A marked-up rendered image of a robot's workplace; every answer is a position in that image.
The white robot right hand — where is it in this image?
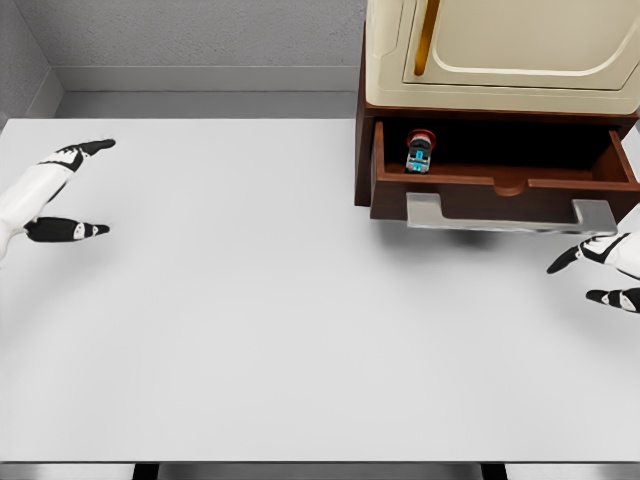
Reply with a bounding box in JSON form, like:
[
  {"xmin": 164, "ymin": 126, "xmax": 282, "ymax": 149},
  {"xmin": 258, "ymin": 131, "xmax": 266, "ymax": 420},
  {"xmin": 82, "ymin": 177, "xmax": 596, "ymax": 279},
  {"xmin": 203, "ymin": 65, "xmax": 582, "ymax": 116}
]
[{"xmin": 546, "ymin": 232, "xmax": 640, "ymax": 315}]

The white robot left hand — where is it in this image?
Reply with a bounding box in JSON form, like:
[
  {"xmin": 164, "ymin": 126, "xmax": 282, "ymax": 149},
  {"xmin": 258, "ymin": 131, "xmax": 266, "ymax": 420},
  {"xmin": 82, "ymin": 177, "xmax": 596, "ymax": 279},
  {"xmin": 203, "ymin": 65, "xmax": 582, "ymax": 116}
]
[{"xmin": 0, "ymin": 138, "xmax": 117, "ymax": 264}]

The cream cabinet with brown base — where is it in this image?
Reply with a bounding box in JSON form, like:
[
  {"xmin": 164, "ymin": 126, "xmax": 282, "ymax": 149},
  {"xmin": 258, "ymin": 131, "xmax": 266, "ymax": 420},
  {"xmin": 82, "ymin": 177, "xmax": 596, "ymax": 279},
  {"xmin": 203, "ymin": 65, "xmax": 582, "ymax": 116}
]
[{"xmin": 353, "ymin": 0, "xmax": 640, "ymax": 226}]

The brown drawer with silver handle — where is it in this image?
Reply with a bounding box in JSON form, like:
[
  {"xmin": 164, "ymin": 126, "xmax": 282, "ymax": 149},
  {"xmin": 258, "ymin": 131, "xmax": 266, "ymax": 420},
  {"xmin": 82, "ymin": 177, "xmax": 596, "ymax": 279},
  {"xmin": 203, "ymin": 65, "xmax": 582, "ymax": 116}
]
[{"xmin": 369, "ymin": 119, "xmax": 640, "ymax": 236}]

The red and blue switch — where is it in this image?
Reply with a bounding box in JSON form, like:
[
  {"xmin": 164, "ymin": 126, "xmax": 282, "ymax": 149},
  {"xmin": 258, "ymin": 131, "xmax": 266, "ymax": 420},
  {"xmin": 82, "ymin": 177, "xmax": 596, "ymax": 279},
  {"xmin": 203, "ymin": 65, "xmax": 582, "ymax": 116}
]
[{"xmin": 404, "ymin": 127, "xmax": 438, "ymax": 176}]

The cream cabinet door, gold handle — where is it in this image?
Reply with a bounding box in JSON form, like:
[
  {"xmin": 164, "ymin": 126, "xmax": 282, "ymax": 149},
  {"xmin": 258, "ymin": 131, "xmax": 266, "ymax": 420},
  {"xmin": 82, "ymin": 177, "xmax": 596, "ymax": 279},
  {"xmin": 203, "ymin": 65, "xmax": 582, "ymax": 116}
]
[{"xmin": 402, "ymin": 0, "xmax": 640, "ymax": 93}]

